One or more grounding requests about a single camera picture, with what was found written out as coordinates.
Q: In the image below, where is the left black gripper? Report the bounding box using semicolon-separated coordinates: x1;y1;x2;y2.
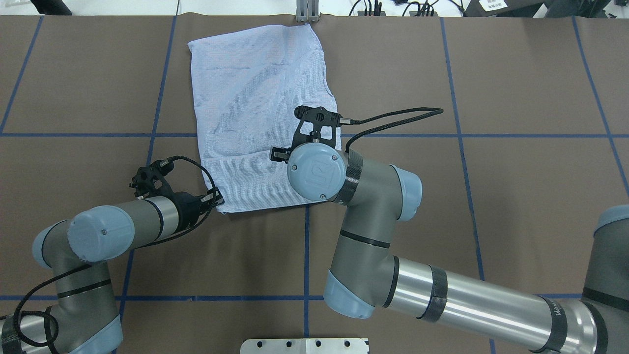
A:
172;147;291;232

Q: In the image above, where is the blue striped button shirt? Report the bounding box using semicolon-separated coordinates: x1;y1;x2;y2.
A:
187;25;337;213

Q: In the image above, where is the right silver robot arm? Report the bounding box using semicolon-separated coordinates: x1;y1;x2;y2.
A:
270;143;628;354

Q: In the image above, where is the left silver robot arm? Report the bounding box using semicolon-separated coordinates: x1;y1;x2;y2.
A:
1;188;223;354

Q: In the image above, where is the black device with label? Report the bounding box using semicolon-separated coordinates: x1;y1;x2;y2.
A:
463;0;546;18

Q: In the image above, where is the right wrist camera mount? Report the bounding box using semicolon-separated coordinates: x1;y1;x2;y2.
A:
290;105;342;149

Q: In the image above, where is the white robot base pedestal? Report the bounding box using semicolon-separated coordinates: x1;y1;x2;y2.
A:
240;338;370;354

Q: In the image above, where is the grey aluminium frame post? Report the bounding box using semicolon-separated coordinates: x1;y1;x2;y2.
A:
296;0;320;23

